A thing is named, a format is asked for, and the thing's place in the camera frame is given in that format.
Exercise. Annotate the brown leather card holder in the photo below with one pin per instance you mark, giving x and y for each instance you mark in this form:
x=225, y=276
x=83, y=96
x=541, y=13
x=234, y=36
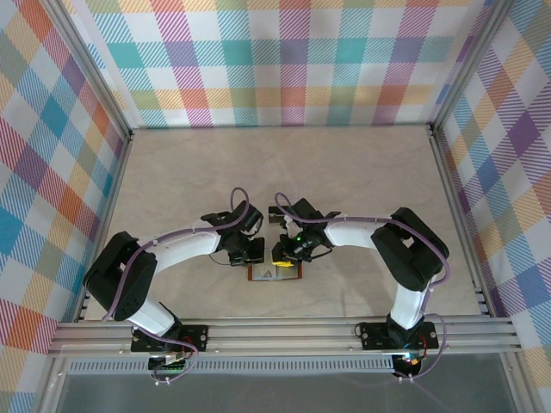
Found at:
x=299, y=273

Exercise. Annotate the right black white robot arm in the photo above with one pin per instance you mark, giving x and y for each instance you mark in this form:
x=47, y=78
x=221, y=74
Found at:
x=413, y=258

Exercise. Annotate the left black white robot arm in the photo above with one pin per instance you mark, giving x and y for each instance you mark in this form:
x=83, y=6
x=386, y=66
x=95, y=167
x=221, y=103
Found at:
x=120, y=284

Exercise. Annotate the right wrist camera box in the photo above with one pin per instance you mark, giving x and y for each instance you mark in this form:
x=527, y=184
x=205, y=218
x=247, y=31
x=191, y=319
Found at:
x=275, y=214

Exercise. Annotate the aluminium mounting rail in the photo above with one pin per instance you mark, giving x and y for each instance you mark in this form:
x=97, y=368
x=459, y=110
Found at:
x=280, y=335

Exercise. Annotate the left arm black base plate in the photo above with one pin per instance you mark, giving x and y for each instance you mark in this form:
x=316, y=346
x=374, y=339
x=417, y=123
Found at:
x=198, y=337

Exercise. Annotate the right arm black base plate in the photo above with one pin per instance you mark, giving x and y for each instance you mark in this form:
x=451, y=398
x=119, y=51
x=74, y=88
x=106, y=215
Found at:
x=374, y=337

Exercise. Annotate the aluminium side rail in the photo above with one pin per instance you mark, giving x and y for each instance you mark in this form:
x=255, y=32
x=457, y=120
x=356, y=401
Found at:
x=116, y=180
x=448, y=180

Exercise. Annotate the aluminium frame post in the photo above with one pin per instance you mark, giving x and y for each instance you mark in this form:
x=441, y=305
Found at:
x=467, y=64
x=95, y=73

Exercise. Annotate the aluminium frame leg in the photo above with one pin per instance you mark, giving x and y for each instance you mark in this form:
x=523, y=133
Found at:
x=51, y=387
x=518, y=383

